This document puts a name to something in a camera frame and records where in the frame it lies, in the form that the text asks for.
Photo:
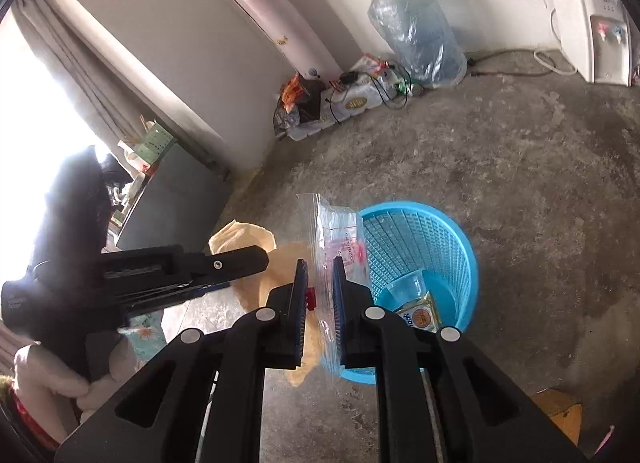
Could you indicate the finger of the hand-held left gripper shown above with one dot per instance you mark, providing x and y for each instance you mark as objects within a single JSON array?
[
  {"x": 225, "y": 265},
  {"x": 175, "y": 298}
]

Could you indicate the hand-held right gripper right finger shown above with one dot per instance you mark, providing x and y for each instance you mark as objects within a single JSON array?
[{"x": 340, "y": 308}]

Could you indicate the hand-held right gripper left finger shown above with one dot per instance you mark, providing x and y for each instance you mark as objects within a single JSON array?
[{"x": 300, "y": 303}]

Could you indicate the beige paper bag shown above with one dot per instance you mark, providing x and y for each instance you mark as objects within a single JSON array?
[{"x": 255, "y": 290}]

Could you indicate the clear plastic zip bag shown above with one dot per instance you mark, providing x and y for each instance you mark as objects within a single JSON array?
[{"x": 330, "y": 228}]

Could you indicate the blue plastic basket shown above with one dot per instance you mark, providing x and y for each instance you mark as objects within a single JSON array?
[{"x": 450, "y": 253}]

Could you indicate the person's left hand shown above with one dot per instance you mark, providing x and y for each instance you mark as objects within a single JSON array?
[{"x": 45, "y": 373}]

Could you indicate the clear plastic cup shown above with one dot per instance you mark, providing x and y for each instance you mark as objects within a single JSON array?
[{"x": 407, "y": 288}]

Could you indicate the grey cabinet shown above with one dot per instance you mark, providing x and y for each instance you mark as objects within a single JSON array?
[{"x": 175, "y": 213}]

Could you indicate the yellow snack packet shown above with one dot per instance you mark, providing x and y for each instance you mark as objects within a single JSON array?
[{"x": 425, "y": 315}]

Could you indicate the cluttered small items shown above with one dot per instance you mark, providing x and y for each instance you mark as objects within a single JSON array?
[{"x": 127, "y": 188}]

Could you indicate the green perforated basket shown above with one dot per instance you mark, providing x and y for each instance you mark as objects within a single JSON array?
[{"x": 157, "y": 148}]

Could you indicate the black flat pouch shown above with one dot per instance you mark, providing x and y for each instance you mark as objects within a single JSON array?
[{"x": 311, "y": 103}]

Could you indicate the orange snack bag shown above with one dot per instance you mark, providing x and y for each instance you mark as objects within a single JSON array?
[{"x": 292, "y": 93}]

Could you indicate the white wrapped bottle pack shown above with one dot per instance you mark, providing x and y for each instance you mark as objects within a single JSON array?
[{"x": 350, "y": 103}]

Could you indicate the green bottle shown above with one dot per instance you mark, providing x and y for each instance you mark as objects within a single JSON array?
[{"x": 407, "y": 89}]

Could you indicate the cardboard box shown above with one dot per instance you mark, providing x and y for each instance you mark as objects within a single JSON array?
[{"x": 555, "y": 410}]

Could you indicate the white printed plastic bag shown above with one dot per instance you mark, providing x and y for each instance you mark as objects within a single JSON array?
[{"x": 370, "y": 65}]

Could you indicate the white floor air conditioner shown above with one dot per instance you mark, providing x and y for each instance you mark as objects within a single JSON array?
[{"x": 280, "y": 23}]

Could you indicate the water jug in plastic bag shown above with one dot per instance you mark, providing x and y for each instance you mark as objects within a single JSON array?
[{"x": 420, "y": 28}]

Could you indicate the white water dispenser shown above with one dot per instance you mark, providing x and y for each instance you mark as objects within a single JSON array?
[{"x": 585, "y": 33}]

